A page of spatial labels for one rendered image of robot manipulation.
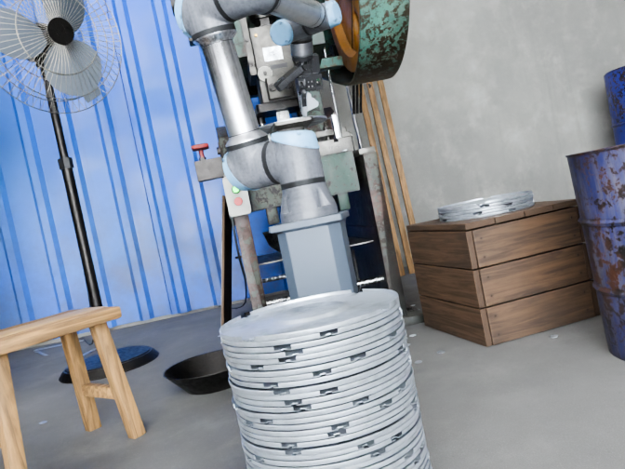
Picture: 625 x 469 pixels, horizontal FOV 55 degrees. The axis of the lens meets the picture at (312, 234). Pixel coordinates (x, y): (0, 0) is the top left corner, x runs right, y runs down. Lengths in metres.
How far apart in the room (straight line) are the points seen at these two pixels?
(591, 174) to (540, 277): 0.47
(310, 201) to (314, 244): 0.11
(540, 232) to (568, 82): 2.41
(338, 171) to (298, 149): 0.65
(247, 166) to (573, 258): 0.97
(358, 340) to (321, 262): 0.65
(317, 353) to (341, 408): 0.08
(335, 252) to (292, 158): 0.26
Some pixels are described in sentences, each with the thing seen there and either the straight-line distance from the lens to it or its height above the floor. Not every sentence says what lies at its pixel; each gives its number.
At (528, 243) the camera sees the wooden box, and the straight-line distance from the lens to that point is 1.79.
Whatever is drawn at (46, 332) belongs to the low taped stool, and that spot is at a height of 0.32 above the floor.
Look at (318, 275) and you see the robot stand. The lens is 1.48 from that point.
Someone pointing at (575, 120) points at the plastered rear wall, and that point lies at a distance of 4.12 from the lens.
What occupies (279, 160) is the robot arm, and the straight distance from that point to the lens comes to 1.51.
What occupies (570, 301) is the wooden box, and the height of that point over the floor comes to 0.07.
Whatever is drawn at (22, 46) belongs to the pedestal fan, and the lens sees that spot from 2.45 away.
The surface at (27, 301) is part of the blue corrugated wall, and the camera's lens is 3.65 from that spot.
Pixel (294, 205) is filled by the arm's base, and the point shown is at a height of 0.49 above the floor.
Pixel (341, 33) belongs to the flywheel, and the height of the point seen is 1.19.
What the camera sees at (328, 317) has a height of 0.31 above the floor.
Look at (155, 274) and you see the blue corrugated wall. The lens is 3.50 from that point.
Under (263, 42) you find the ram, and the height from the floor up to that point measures 1.11.
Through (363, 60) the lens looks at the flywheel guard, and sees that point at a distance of 2.28.
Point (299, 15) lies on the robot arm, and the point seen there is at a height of 1.00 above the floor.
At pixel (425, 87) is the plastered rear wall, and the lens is 3.75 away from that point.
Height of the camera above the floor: 0.49
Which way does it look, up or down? 3 degrees down
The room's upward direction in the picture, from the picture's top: 11 degrees counter-clockwise
